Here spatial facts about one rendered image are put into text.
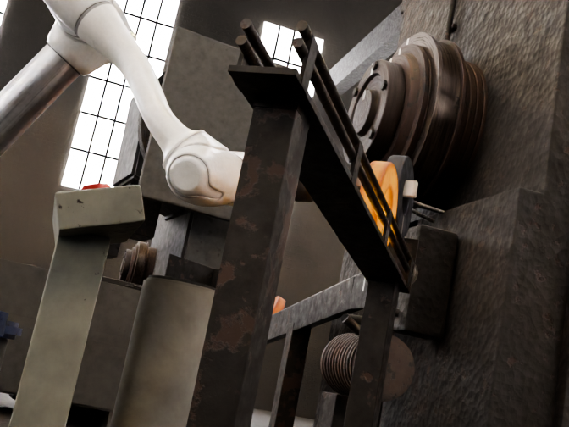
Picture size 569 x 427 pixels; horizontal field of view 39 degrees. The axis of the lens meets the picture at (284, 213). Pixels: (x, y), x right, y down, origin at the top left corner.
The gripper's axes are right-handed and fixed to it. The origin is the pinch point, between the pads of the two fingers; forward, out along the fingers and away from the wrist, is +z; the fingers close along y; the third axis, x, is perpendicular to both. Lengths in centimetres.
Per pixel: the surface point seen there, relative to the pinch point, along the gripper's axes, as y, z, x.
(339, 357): -12.5, -9.9, -31.7
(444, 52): -37, 0, 46
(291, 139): 67, 2, -15
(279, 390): -94, -48, -38
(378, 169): 20.1, 0.5, -2.9
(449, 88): -33.9, 2.4, 35.1
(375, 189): 31.0, 2.9, -9.5
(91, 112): -821, -637, 331
